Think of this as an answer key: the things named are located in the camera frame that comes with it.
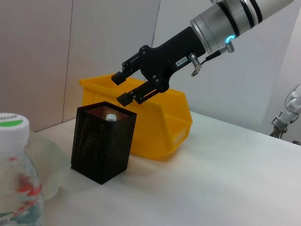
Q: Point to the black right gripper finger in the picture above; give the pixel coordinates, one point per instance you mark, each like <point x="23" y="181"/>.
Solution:
<point x="125" y="99"/>
<point x="120" y="77"/>

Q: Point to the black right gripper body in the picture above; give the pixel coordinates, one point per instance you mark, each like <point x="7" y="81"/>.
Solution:
<point x="164" y="58"/>

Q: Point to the mint green utility knife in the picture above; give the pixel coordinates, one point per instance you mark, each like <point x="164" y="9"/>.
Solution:
<point x="110" y="117"/>

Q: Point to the clear green-label water bottle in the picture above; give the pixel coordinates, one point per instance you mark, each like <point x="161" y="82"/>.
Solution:
<point x="14" y="131"/>

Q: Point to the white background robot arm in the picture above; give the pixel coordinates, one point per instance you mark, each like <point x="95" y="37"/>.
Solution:
<point x="294" y="101"/>

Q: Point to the black mesh pen holder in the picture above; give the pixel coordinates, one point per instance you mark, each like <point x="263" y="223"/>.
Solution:
<point x="101" y="155"/>

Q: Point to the yellow plastic bin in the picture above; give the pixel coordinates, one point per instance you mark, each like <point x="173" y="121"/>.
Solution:
<point x="160" y="131"/>

